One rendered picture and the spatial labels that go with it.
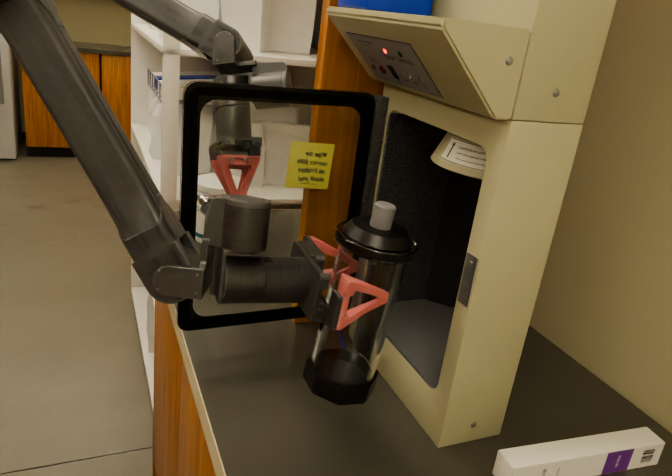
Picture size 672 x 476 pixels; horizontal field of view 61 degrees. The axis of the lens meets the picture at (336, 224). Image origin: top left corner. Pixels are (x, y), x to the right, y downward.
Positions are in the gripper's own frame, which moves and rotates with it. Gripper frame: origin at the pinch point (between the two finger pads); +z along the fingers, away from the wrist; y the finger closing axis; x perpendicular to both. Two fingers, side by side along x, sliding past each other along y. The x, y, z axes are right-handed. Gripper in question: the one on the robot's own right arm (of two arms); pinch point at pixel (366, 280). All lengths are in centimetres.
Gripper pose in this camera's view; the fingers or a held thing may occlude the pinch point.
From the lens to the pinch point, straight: 76.2
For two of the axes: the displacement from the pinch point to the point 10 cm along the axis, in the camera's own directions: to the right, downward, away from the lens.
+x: -2.0, 9.3, 3.2
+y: -3.8, -3.8, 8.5
